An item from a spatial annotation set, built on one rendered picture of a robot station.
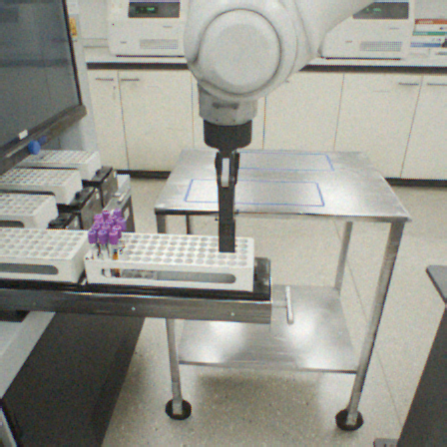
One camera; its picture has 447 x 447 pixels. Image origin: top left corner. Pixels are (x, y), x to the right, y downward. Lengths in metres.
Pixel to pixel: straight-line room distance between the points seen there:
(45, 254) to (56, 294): 0.07
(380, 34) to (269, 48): 2.65
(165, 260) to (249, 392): 0.97
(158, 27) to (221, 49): 2.61
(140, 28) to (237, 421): 2.42
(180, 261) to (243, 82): 0.41
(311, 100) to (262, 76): 2.62
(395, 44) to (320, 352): 2.20
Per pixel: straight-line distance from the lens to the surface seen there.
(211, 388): 1.62
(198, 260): 0.72
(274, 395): 1.62
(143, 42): 3.03
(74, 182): 1.11
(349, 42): 2.98
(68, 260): 0.76
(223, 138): 0.61
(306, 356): 1.37
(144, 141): 3.16
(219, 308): 0.73
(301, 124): 3.03
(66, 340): 1.04
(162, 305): 0.74
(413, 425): 1.34
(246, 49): 0.38
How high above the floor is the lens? 1.27
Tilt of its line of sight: 30 degrees down
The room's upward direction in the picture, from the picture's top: straight up
